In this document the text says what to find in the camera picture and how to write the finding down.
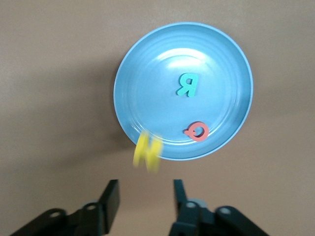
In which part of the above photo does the teal foam letter R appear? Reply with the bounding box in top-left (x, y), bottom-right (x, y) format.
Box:
top-left (175, 73), bottom-right (199, 98)

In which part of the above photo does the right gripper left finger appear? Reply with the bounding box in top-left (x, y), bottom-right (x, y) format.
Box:
top-left (11, 179), bottom-right (121, 236)

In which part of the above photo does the red foam letter Q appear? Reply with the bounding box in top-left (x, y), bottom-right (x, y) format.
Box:
top-left (183, 120), bottom-right (210, 142)

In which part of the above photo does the blue round plate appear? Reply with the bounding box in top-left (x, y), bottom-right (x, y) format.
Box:
top-left (113, 22), bottom-right (254, 162)

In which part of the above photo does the yellow foam letter H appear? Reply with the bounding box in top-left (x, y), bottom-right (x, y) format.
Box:
top-left (132, 130), bottom-right (163, 174)

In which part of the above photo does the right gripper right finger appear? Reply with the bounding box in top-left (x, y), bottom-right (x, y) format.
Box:
top-left (168, 179), bottom-right (271, 236)

